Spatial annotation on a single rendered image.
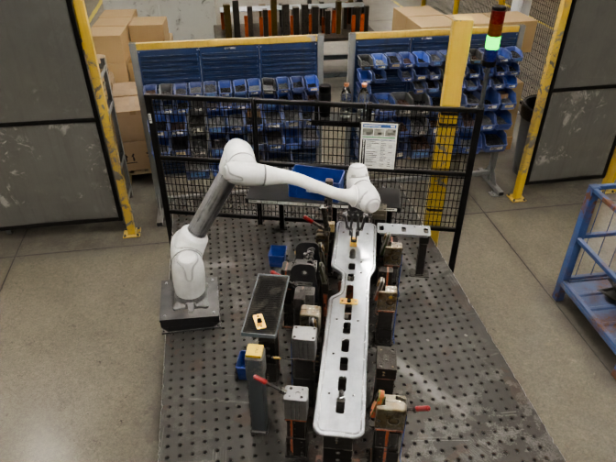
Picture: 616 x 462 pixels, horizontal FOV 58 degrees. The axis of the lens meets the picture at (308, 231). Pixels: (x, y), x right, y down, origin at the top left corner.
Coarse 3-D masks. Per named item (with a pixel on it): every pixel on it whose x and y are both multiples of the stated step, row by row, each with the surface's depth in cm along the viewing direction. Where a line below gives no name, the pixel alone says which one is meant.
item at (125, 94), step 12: (108, 72) 547; (120, 84) 561; (132, 84) 561; (120, 96) 536; (132, 96) 534; (120, 108) 510; (132, 108) 510; (120, 120) 507; (132, 120) 509; (120, 132) 513; (132, 132) 516; (144, 132) 519; (132, 144) 522; (144, 144) 526; (132, 156) 528; (144, 156) 532; (132, 168) 535; (144, 168) 539
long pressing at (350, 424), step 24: (336, 240) 295; (360, 240) 295; (336, 264) 278; (360, 264) 278; (360, 288) 263; (336, 312) 250; (360, 312) 250; (336, 336) 237; (360, 336) 237; (336, 360) 226; (360, 360) 226; (336, 384) 216; (360, 384) 216; (360, 408) 207; (336, 432) 199; (360, 432) 199
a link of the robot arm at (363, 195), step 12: (276, 168) 258; (276, 180) 256; (288, 180) 258; (300, 180) 258; (312, 180) 258; (324, 192) 256; (336, 192) 254; (348, 192) 255; (360, 192) 254; (372, 192) 254; (360, 204) 254; (372, 204) 252
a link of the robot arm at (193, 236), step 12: (228, 144) 266; (240, 144) 262; (228, 156) 260; (216, 180) 270; (216, 192) 272; (228, 192) 274; (204, 204) 276; (216, 204) 275; (204, 216) 278; (192, 228) 283; (204, 228) 282; (180, 240) 284; (192, 240) 283; (204, 240) 287
